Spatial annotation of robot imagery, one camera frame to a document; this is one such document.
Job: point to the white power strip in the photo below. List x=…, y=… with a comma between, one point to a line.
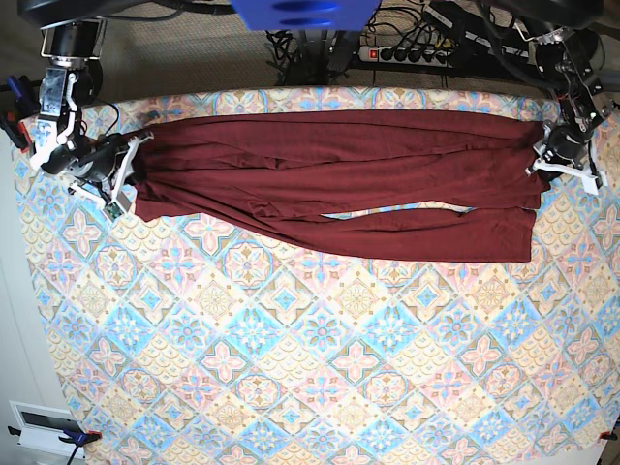
x=403, y=56

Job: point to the blue clamp upper left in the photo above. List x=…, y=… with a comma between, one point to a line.
x=25, y=106

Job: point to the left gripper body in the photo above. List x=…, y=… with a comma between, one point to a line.
x=563, y=146

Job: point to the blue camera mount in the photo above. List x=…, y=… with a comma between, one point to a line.
x=346, y=15

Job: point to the patterned tablecloth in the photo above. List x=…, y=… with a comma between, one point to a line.
x=190, y=341

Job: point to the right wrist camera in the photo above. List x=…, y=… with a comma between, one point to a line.
x=118, y=207

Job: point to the white wall outlet box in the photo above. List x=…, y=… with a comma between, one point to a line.
x=40, y=417

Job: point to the metal table frame leg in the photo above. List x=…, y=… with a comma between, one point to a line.
x=610, y=80

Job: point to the dark red t-shirt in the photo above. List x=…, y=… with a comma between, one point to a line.
x=404, y=185

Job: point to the blue orange clamp bottom left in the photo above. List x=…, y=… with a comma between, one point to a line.
x=59, y=442

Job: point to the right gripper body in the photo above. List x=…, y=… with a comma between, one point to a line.
x=98, y=160

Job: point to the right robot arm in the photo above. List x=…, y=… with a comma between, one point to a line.
x=72, y=83

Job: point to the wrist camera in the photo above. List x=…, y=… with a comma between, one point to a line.
x=118, y=207
x=593, y=183

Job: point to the orange clamp bottom right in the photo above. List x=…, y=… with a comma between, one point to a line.
x=608, y=436

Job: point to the red black clamp left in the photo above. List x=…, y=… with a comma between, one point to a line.
x=15, y=130

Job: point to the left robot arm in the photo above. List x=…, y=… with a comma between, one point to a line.
x=564, y=63

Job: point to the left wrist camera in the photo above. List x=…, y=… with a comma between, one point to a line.
x=593, y=183

